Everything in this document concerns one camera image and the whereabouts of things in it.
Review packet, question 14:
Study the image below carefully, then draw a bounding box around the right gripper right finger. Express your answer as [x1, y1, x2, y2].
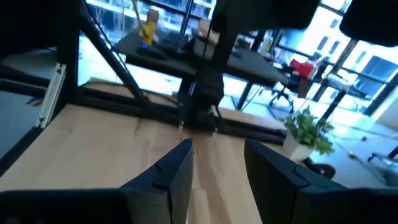
[244, 139, 348, 224]

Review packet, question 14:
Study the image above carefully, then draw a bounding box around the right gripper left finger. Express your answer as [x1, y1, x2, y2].
[120, 138, 195, 224]

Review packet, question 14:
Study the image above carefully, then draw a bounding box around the black office chair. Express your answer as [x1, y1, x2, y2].
[269, 83, 296, 114]

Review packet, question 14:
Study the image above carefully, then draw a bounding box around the green potted plant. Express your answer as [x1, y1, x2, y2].
[282, 105, 336, 162]

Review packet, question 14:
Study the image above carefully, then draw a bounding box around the red box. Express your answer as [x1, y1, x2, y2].
[289, 58, 315, 78]

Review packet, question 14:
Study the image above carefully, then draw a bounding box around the black side desk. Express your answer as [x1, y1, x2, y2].
[111, 18, 290, 111]

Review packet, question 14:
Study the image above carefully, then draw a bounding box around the black computer mouse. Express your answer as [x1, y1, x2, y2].
[136, 43, 169, 60]

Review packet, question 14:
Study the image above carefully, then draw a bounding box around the black keyboard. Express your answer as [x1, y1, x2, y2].
[160, 30, 190, 54]

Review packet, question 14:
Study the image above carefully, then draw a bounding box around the yellow object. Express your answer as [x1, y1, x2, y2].
[139, 8, 160, 47]

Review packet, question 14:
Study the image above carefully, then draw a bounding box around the brown paper bag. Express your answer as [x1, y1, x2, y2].
[197, 19, 220, 44]

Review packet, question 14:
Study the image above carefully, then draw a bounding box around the black table frame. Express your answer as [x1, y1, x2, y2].
[0, 0, 337, 180]

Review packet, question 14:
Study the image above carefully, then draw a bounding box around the silver frame bracket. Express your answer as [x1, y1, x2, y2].
[35, 63, 67, 129]

